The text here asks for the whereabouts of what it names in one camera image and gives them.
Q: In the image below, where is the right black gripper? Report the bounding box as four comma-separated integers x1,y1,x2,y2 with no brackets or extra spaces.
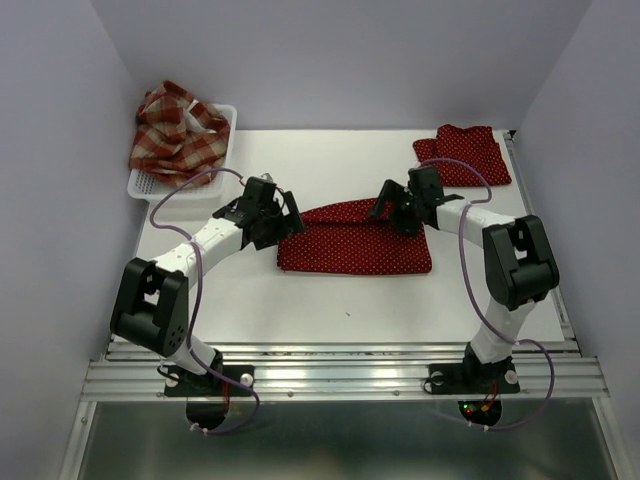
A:
364,178,423,235

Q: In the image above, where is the red polka dot skirt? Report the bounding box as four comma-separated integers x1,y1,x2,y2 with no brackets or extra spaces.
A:
276,198,432,276
412,124,512,188

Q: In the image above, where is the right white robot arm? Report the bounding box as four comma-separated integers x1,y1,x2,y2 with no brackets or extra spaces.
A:
368,166,560,395

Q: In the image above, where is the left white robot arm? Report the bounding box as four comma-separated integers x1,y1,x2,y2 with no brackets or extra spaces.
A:
110,177,305,394

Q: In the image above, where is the red beige plaid skirt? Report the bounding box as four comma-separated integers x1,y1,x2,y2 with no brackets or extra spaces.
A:
129,80,231,188

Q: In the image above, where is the white plastic basket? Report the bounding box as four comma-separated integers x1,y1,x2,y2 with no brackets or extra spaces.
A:
127,104,238,204

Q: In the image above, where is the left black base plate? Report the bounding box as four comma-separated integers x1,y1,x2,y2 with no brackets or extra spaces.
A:
156,365,251,398

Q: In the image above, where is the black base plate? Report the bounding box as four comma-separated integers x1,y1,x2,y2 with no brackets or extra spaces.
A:
422,363,521,396
156,365,251,398

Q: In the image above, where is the aluminium rail frame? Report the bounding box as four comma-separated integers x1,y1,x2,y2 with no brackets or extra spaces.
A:
59,129,631,480

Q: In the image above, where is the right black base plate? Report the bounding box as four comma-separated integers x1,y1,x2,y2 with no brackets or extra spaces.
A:
422,363,521,396

